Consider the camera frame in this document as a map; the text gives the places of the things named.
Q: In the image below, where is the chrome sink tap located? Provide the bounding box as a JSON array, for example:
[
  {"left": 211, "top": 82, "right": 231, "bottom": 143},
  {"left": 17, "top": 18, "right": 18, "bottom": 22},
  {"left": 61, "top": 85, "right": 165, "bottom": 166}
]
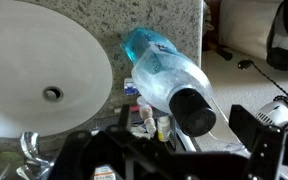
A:
[{"left": 15, "top": 131, "right": 57, "bottom": 180}]

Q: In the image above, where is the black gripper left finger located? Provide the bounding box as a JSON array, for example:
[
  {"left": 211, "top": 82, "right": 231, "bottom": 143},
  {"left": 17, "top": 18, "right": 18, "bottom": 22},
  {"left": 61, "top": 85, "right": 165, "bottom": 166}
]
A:
[{"left": 48, "top": 104, "right": 185, "bottom": 180}]

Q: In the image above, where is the granite top vanity cabinet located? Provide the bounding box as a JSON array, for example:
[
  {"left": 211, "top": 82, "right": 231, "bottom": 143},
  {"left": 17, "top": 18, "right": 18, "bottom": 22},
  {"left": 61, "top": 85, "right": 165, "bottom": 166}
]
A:
[{"left": 0, "top": 0, "right": 206, "bottom": 180}]

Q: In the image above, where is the small pink white tube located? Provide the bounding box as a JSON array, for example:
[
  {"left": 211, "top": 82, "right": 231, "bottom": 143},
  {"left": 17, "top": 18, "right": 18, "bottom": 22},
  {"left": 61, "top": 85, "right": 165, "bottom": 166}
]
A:
[{"left": 136, "top": 96, "right": 157, "bottom": 135}]

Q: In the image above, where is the white oval sink basin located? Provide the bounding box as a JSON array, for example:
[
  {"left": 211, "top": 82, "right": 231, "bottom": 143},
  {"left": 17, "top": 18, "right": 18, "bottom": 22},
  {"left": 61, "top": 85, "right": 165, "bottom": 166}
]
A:
[{"left": 0, "top": 0, "right": 114, "bottom": 138}]

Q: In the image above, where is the black braided hair dryer cord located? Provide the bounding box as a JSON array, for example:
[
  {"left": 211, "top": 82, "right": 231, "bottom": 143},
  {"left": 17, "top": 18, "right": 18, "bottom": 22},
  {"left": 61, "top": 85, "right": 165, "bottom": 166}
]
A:
[{"left": 237, "top": 59, "right": 288, "bottom": 132}]

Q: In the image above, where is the small blue white packet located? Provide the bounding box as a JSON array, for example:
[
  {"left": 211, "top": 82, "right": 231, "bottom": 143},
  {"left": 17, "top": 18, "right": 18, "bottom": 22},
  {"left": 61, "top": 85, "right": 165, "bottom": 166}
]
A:
[{"left": 123, "top": 77, "right": 139, "bottom": 96}]

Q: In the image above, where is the small white yellow bottle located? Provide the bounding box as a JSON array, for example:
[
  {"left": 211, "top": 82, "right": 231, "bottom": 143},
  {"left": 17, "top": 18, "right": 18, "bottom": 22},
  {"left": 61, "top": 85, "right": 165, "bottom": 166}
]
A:
[{"left": 156, "top": 115, "right": 172, "bottom": 143}]

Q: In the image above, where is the blue mouthwash bottle black cap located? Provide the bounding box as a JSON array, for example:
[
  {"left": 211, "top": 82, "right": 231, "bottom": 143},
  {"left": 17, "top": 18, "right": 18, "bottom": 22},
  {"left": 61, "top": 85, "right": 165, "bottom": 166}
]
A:
[{"left": 121, "top": 27, "right": 217, "bottom": 138}]

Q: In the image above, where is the white hair dryer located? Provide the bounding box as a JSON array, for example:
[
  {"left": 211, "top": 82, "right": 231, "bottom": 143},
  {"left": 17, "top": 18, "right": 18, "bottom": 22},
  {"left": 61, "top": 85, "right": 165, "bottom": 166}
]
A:
[{"left": 254, "top": 94, "right": 288, "bottom": 138}]

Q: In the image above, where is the white tube orange label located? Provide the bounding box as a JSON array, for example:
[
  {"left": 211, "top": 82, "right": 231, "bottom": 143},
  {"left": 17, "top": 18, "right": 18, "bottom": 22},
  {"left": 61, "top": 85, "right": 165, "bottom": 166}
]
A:
[{"left": 93, "top": 165, "right": 116, "bottom": 180}]

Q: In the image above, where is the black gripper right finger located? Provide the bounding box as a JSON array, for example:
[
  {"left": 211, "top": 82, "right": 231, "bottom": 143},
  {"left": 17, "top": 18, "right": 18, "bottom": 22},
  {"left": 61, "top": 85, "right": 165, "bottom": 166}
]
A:
[{"left": 228, "top": 104, "right": 288, "bottom": 180}]

